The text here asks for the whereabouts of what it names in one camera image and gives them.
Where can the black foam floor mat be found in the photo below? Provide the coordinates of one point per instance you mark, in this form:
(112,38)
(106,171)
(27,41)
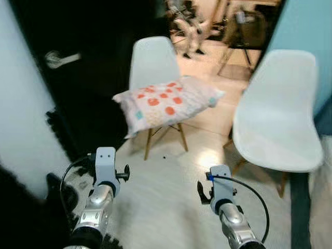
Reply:
(26,212)

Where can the white plastic chair wooden legs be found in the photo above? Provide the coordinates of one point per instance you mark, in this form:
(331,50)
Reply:
(277,119)
(151,62)

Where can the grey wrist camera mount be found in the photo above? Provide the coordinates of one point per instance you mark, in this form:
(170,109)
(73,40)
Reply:
(106,163)
(221,187)

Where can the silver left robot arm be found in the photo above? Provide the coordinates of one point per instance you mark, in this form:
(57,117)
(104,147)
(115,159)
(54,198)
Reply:
(96,207)

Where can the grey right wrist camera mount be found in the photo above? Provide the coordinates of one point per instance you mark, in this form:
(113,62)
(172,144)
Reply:
(221,187)

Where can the brown folding chair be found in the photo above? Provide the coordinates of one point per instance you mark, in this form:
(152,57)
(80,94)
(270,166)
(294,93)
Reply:
(248,31)

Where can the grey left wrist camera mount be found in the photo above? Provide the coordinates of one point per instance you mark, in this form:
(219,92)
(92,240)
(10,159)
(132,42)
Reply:
(106,163)

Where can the white legged robot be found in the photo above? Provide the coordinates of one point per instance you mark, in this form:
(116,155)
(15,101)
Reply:
(189,33)

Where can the black door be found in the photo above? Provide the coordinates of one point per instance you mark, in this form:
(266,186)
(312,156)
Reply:
(98,93)

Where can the white pillow with red dots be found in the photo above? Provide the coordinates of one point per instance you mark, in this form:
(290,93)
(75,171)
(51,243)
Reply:
(166,104)

